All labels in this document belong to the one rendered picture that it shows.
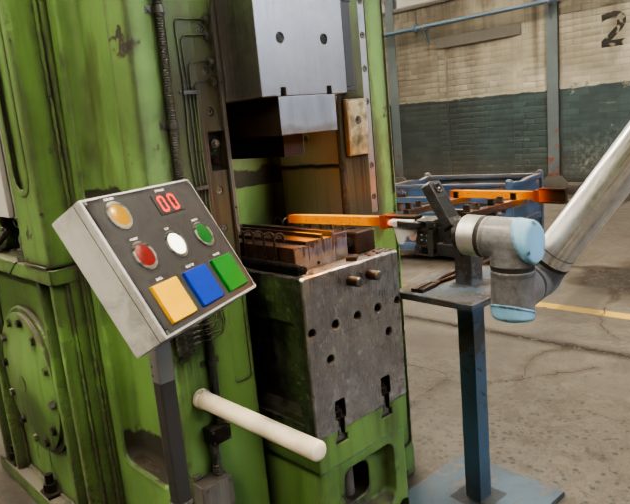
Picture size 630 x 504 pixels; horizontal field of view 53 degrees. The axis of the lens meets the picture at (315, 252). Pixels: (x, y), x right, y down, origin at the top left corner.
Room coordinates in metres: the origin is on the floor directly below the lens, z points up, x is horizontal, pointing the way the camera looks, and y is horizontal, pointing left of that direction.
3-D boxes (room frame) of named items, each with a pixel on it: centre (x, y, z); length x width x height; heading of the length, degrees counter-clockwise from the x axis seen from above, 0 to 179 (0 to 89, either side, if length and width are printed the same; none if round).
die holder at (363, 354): (1.87, 0.09, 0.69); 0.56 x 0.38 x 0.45; 42
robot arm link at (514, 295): (1.29, -0.41, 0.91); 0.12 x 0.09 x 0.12; 141
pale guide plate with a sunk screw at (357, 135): (1.98, -0.16, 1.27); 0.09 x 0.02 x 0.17; 132
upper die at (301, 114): (1.82, 0.12, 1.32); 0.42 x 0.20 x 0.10; 42
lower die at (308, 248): (1.82, 0.12, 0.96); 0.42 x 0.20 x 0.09; 42
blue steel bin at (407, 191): (5.65, -1.39, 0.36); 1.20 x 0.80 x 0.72; 50
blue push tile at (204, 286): (1.18, 0.22, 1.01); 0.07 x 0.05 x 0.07; 157
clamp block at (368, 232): (1.83, -0.11, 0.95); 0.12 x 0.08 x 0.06; 42
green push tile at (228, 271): (1.27, 0.18, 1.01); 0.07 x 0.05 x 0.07; 157
